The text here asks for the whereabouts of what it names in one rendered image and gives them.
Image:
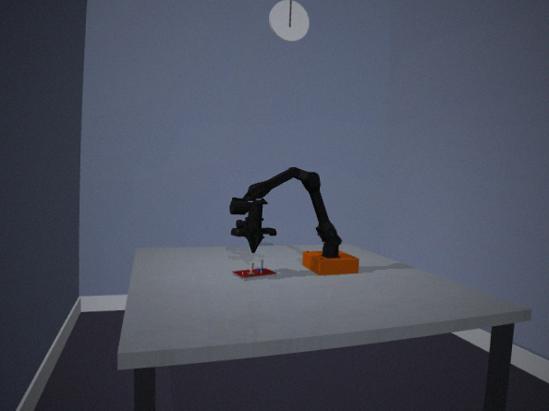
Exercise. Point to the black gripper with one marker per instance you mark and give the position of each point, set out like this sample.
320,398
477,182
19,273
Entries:
254,232

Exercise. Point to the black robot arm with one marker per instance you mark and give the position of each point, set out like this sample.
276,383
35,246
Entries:
311,181

